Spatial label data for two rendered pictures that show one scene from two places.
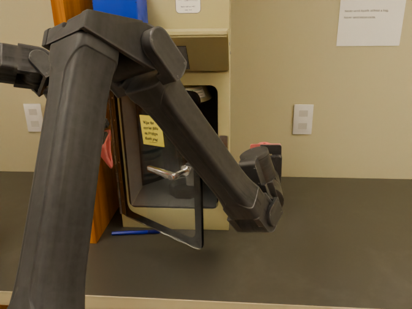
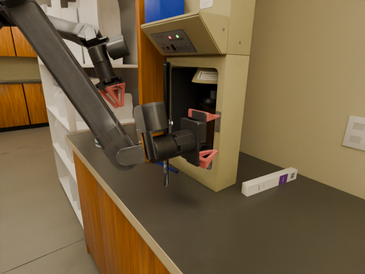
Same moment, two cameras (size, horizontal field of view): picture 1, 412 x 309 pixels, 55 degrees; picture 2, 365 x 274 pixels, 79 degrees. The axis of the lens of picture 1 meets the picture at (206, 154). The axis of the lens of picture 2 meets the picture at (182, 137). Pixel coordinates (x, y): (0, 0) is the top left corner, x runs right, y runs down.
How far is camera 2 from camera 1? 67 cm
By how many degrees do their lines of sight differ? 44
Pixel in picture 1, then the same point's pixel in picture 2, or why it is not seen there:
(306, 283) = (207, 258)
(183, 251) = (171, 187)
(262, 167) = (144, 115)
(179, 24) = not seen: hidden behind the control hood
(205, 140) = (54, 63)
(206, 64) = (203, 47)
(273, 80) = (331, 88)
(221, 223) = (212, 184)
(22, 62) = (81, 32)
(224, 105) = (220, 86)
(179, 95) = (31, 22)
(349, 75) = not seen: outside the picture
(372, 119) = not seen: outside the picture
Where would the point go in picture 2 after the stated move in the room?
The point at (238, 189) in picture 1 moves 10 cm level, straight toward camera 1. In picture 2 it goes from (86, 116) to (25, 124)
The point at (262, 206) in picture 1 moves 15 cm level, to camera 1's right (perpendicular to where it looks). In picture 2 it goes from (113, 143) to (160, 169)
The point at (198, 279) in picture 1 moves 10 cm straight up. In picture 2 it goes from (151, 205) to (151, 178)
